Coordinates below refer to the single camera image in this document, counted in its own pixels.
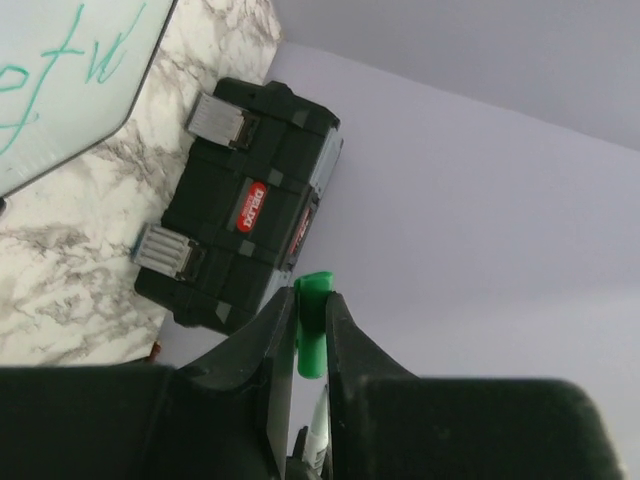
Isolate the copper pipe fitting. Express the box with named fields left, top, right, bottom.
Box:
left=149, top=342, right=161, bottom=362

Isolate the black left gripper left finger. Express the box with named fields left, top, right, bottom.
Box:
left=1, top=288, right=295, bottom=479

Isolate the green white marker pen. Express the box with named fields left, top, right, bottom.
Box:
left=303, top=387, right=330, bottom=475

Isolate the black framed whiteboard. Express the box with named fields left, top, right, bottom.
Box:
left=1, top=1, right=176, bottom=198

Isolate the black plastic toolbox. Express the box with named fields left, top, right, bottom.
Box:
left=133, top=77, right=343, bottom=334

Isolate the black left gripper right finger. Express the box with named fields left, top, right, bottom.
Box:
left=326, top=293, right=625, bottom=479

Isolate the green marker cap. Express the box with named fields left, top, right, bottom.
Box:
left=294, top=271, right=334, bottom=379

